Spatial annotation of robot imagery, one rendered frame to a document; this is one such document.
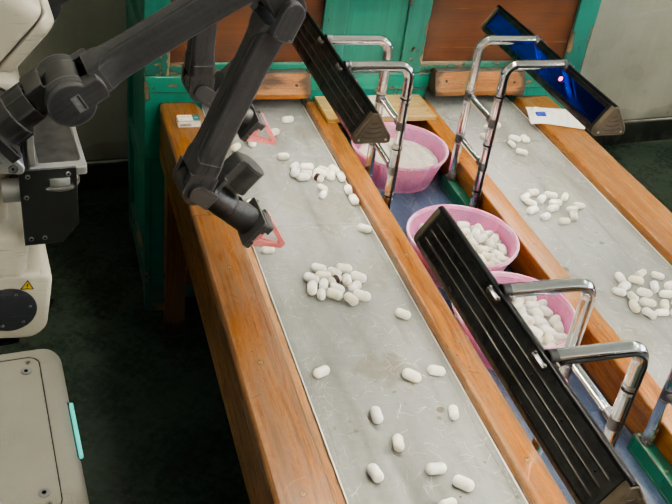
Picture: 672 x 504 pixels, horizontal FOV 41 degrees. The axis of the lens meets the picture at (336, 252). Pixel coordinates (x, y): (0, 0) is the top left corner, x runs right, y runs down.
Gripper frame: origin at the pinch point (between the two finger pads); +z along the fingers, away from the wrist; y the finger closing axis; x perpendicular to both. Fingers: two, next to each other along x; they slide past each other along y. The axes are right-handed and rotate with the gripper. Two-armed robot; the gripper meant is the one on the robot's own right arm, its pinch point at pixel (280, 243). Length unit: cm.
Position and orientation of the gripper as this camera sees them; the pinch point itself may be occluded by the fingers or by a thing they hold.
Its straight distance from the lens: 184.0
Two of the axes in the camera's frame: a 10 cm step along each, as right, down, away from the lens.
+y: -2.9, -5.6, 7.8
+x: -7.0, 6.7, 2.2
